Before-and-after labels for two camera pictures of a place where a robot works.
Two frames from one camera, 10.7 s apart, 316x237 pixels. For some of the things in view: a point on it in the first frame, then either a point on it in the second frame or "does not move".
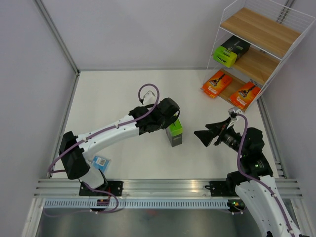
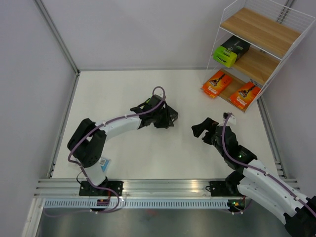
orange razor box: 214,86 does not move
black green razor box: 175,133 -> 151,102
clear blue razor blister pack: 101,163 does not move
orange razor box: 245,95 does not move
